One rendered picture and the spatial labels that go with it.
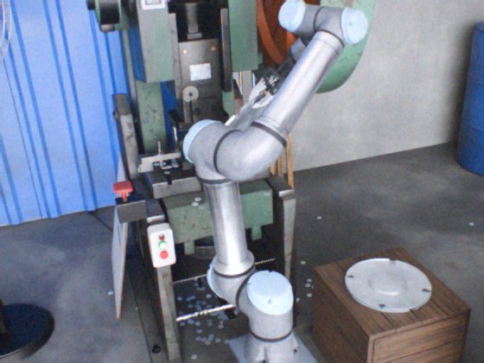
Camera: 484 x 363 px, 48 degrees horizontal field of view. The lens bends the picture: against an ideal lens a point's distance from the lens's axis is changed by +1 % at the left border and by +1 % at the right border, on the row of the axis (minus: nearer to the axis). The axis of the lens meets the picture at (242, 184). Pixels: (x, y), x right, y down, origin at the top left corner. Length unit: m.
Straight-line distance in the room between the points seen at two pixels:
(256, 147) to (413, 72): 2.76
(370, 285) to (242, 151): 0.93
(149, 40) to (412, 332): 1.25
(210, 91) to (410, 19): 2.08
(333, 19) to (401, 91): 2.57
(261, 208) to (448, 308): 0.71
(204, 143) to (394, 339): 0.94
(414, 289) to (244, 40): 1.03
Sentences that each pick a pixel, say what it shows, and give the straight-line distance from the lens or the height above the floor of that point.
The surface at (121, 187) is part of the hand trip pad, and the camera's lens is 1.80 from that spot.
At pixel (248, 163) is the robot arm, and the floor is 1.04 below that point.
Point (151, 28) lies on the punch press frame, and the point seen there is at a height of 1.23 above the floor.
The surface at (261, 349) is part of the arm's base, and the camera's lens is 1.48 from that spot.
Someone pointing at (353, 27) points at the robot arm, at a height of 1.30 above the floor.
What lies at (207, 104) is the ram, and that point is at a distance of 1.90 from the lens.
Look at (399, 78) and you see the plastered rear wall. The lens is 3.81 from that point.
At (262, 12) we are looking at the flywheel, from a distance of 2.29.
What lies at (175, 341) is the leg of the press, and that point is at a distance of 2.12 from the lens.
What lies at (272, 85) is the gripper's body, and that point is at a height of 1.11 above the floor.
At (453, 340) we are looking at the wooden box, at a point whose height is 0.23.
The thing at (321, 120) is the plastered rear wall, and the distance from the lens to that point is 3.60.
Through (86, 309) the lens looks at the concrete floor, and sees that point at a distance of 2.56.
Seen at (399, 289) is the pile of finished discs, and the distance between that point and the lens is 1.96.
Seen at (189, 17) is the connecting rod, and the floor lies 1.24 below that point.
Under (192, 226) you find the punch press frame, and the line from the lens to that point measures 1.93.
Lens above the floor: 1.52
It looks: 26 degrees down
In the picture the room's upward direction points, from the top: 3 degrees counter-clockwise
